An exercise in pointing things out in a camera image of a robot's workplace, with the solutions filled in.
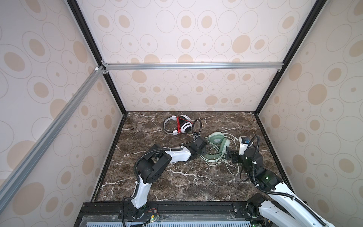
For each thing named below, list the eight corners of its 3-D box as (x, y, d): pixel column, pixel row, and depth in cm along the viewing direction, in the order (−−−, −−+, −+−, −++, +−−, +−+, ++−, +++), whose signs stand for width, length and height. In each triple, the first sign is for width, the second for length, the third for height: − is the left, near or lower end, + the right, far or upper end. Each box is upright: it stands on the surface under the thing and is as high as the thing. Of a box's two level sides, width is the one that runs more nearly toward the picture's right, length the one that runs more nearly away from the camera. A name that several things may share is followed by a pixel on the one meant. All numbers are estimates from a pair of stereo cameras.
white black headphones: (163, 135, 107) (161, 128, 100) (165, 120, 117) (163, 113, 110) (192, 135, 107) (192, 128, 100) (191, 120, 117) (192, 113, 110)
